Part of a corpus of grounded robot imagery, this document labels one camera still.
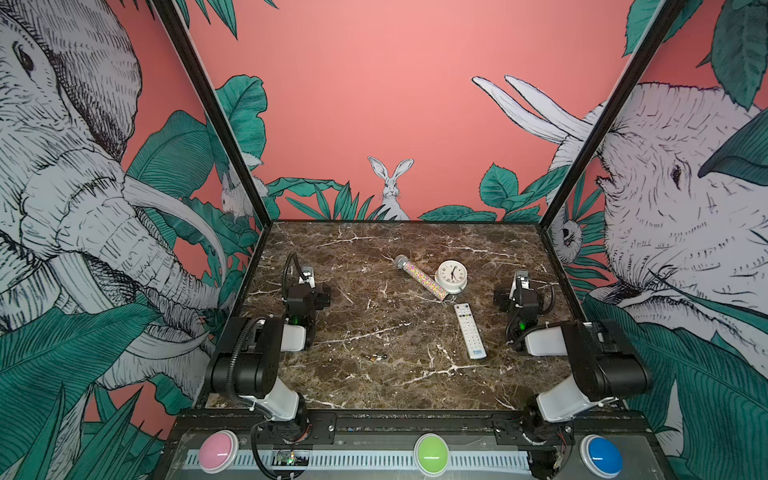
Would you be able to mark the green push button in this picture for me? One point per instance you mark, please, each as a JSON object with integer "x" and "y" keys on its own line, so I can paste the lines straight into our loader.
{"x": 431, "y": 455}

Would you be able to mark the white vented cable duct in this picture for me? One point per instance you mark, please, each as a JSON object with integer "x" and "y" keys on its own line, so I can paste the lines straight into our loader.
{"x": 513, "y": 462}

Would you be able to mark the black front rail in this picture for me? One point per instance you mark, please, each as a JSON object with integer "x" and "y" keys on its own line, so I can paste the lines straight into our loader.
{"x": 326, "y": 427}

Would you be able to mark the pink push button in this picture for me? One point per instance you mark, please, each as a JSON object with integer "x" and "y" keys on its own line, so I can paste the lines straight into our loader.
{"x": 218, "y": 452}

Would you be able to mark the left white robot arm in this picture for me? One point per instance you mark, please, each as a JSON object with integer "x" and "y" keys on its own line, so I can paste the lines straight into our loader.
{"x": 245, "y": 364}

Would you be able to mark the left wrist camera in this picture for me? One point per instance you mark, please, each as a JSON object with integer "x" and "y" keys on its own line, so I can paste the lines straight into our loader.
{"x": 307, "y": 276}

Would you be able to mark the blue push button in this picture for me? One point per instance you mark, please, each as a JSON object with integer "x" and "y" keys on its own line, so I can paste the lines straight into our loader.
{"x": 600, "y": 456}

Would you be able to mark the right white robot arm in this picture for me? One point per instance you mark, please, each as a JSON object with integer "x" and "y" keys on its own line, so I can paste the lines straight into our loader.
{"x": 605, "y": 367}

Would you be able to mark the white alarm clock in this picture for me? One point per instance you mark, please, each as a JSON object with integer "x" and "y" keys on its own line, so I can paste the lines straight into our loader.
{"x": 452, "y": 276}

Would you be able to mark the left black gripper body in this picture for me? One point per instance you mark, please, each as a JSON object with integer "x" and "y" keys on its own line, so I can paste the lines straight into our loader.
{"x": 321, "y": 295}

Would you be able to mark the white remote control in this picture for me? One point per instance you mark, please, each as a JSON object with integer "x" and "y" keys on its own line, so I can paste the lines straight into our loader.
{"x": 469, "y": 330}

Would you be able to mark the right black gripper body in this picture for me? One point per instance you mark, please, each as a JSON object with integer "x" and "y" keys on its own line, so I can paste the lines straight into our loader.
{"x": 504, "y": 298}

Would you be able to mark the glitter microphone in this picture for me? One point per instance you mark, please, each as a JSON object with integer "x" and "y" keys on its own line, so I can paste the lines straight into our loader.
{"x": 402, "y": 262}

